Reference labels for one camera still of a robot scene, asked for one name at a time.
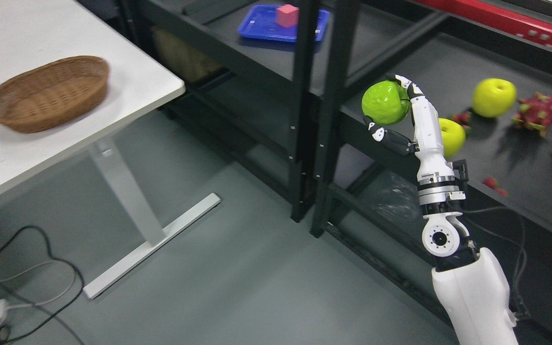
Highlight dragon fruit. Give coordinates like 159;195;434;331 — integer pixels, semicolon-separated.
512;92;552;138

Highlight black shelf rack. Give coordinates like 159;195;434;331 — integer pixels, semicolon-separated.
118;0;552;345

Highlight blue plastic tray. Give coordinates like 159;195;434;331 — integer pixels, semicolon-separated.
237;5;330;44

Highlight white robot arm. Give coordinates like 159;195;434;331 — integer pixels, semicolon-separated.
417;160;518;345

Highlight yellow apple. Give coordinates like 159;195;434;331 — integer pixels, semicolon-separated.
439;118;466;159
471;78;517;118

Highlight pink cube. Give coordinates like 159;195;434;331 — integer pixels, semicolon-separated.
275;4;299;28

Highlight yellow apple lower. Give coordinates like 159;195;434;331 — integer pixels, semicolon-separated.
439;118;466;159

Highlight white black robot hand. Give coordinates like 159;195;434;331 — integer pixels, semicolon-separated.
363;74;454;185

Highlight red metal beam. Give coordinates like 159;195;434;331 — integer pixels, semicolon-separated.
417;0;552;48

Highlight brown wicker basket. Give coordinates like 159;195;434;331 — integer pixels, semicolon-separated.
0;55;110;134

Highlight white table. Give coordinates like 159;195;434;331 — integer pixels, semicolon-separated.
0;0;221;299

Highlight black cable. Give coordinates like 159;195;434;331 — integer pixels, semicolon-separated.
0;226;86;345

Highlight yellow apple upper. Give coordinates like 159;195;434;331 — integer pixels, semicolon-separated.
471;78;517;118

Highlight green apple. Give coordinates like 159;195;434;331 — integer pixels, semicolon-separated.
361;80;411;126

